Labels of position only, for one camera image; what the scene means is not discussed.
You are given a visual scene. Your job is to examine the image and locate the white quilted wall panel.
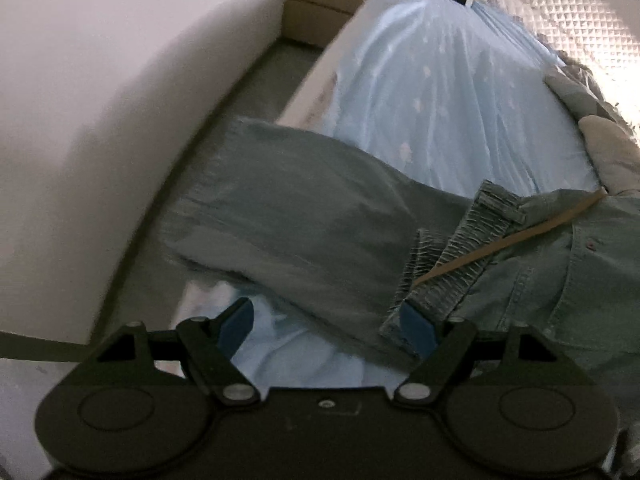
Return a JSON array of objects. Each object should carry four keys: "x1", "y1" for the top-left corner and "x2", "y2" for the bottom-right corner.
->
[{"x1": 450, "y1": 0, "x2": 640, "y2": 151}]

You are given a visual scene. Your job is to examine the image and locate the wooden drawer cabinet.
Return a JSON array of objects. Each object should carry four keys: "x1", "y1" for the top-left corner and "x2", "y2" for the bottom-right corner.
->
[{"x1": 282, "y1": 0, "x2": 397, "y2": 52}]

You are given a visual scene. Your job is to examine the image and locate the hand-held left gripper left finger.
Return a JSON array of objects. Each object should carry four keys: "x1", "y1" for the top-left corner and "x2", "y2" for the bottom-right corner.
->
[{"x1": 95, "y1": 297, "x2": 261, "y2": 407}]

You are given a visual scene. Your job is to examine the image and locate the tan flat strap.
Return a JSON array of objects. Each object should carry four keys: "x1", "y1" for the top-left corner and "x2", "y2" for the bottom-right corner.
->
[{"x1": 414, "y1": 189, "x2": 609, "y2": 286}]

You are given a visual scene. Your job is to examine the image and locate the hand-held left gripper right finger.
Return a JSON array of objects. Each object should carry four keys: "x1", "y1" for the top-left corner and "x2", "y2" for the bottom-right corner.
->
[{"x1": 394, "y1": 302, "x2": 559, "y2": 407}]

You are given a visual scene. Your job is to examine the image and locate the grey quilt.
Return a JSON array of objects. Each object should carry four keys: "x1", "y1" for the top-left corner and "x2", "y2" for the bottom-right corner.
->
[{"x1": 544, "y1": 59, "x2": 640, "y2": 197}]

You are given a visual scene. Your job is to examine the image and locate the grey-blue denim pants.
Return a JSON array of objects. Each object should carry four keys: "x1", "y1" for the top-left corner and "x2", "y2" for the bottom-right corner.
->
[{"x1": 159, "y1": 117, "x2": 640, "y2": 466}]

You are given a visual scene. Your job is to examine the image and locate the white mattress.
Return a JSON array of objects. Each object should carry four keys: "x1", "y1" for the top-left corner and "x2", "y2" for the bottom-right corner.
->
[{"x1": 276, "y1": 0, "x2": 396, "y2": 130}]

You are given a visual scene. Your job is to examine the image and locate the light blue starred bed sheet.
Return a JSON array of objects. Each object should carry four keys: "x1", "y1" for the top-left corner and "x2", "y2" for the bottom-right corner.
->
[{"x1": 179, "y1": 0, "x2": 601, "y2": 392}]

